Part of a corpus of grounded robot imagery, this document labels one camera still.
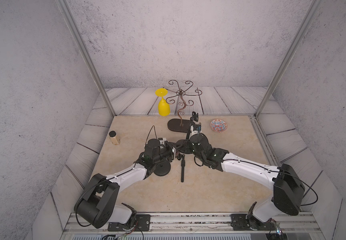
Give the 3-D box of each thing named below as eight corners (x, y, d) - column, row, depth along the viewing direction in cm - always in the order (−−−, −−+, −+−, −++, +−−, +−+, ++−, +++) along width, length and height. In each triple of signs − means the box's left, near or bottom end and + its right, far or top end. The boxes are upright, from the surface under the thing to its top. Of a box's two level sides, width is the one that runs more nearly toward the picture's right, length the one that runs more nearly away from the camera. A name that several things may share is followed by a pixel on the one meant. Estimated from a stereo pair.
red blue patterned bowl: (215, 134, 111) (217, 130, 107) (208, 125, 117) (209, 121, 113) (227, 130, 113) (229, 126, 110) (219, 121, 119) (221, 117, 116)
